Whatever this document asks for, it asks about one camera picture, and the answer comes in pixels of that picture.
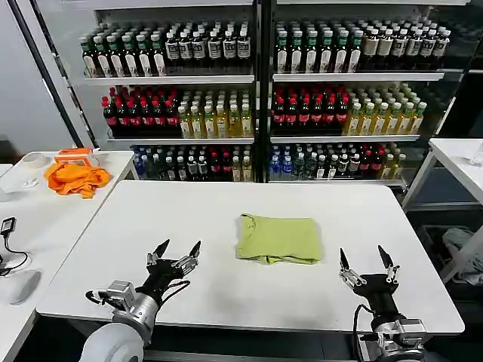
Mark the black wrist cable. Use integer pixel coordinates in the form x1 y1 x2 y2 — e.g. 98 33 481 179
352 303 379 362
159 279 192 303

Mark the black basket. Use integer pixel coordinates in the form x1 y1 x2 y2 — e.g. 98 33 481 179
418 224 483 288

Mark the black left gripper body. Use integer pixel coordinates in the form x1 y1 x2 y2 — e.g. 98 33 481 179
135 257 183 301

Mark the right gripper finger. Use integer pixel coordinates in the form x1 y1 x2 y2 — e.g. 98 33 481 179
377 244 401 284
338 247 368 291

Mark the white tape roll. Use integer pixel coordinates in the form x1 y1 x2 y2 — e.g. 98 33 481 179
22 155 52 169

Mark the black adapter cable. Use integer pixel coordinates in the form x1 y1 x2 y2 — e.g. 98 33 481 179
0 233 29 277

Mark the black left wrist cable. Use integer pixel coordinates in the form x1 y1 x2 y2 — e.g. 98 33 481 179
159 279 192 303

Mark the white computer mouse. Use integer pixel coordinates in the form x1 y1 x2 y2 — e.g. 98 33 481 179
7 268 42 305

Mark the white side table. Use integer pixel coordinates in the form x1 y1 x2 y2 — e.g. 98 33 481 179
0 150 136 362
401 138 483 213

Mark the light green shirt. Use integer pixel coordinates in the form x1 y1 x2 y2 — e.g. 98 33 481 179
235 213 325 266

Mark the black power adapter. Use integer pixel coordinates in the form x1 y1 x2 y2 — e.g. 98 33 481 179
1 216 17 238

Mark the black slanted pole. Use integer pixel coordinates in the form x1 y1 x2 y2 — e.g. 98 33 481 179
8 0 84 149
30 0 101 149

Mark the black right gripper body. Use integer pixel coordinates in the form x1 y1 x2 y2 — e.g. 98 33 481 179
357 273 401 318

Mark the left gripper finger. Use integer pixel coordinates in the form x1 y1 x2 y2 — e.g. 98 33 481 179
171 240 202 274
146 238 171 269

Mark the orange and white box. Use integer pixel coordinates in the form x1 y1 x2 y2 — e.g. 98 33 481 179
54 148 100 166

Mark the shelf of bottles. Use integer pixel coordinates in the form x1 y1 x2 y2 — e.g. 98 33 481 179
263 0 454 186
78 0 262 183

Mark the orange cloth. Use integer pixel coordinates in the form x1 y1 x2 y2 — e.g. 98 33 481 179
43 161 110 200

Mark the grey cloth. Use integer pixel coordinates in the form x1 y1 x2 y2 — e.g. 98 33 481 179
441 226 483 286

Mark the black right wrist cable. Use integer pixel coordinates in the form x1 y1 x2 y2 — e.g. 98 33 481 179
352 303 379 362

